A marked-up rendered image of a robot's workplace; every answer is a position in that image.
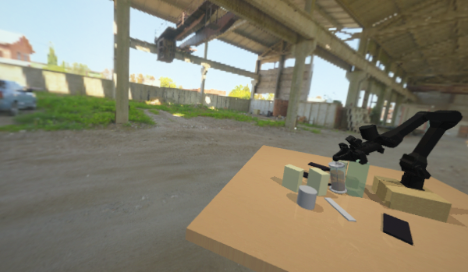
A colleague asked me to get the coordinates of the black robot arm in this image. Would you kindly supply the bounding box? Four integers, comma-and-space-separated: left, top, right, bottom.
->
359, 111, 463, 191

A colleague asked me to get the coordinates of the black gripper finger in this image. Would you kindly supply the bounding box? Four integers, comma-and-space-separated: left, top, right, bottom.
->
333, 146, 346, 157
336, 149, 356, 162

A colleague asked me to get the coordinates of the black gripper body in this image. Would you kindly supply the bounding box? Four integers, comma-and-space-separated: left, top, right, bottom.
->
339, 142, 371, 164

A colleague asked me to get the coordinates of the grey cylinder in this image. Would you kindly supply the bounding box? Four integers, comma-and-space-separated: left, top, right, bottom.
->
296, 185, 317, 210

